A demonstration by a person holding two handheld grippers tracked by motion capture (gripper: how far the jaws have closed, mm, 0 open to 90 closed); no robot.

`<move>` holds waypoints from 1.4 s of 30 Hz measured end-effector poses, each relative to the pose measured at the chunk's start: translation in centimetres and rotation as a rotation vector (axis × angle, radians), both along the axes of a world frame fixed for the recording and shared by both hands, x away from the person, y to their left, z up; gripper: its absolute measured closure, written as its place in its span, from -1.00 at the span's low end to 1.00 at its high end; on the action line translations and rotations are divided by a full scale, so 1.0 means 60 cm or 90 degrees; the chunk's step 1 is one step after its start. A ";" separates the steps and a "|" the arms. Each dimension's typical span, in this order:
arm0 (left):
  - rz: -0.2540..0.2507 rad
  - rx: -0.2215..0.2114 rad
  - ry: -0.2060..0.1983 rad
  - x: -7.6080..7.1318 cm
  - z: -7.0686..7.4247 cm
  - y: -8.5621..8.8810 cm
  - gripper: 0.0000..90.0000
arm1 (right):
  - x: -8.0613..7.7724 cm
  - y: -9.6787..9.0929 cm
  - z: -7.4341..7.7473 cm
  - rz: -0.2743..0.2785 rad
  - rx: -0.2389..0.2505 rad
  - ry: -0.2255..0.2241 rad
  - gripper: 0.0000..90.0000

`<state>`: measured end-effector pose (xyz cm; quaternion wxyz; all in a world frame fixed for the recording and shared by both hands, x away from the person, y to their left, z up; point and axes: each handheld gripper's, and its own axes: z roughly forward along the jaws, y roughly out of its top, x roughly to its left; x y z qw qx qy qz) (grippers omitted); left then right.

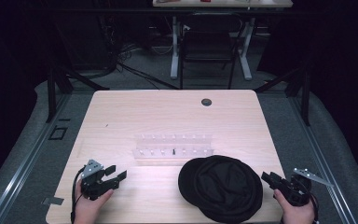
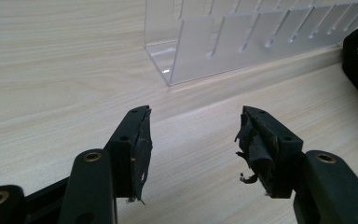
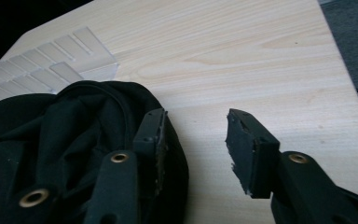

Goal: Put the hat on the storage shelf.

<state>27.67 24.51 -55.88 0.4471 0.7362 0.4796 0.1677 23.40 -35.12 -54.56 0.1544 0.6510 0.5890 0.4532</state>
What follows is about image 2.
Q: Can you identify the clear acrylic slotted rack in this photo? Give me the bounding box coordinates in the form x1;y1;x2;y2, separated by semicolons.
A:
143;0;358;87

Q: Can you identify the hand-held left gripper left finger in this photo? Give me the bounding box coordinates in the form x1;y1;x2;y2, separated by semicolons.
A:
57;105;154;224

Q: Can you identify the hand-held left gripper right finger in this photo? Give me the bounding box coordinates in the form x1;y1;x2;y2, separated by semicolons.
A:
234;105;358;224

